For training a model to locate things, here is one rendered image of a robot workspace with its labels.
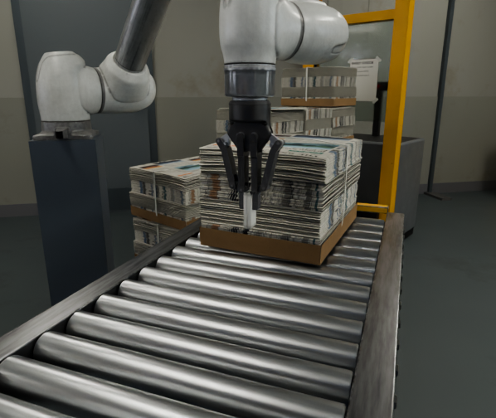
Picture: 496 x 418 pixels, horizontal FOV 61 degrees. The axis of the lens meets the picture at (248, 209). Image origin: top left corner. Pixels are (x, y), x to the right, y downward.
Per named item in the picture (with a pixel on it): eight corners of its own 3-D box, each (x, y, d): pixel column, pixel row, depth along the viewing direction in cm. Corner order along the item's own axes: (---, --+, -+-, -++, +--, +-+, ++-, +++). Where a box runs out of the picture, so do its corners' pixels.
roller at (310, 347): (107, 312, 78) (104, 288, 77) (366, 368, 62) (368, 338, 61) (89, 325, 74) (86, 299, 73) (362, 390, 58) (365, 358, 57)
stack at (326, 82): (276, 261, 293) (279, 67, 259) (299, 249, 316) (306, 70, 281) (324, 276, 270) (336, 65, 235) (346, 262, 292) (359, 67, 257)
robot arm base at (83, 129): (28, 142, 128) (25, 123, 127) (46, 134, 149) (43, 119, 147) (90, 140, 132) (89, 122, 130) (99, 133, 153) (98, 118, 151)
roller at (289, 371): (83, 329, 73) (80, 303, 71) (361, 396, 57) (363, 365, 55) (61, 345, 68) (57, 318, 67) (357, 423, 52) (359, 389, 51)
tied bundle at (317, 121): (250, 147, 249) (250, 107, 243) (279, 143, 271) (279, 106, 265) (304, 153, 226) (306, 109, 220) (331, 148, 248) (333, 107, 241)
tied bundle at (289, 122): (215, 153, 227) (214, 109, 220) (249, 147, 249) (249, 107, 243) (272, 159, 204) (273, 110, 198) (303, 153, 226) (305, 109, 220)
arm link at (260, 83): (235, 67, 78) (235, 99, 80) (215, 64, 70) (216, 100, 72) (282, 65, 75) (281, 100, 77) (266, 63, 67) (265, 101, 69)
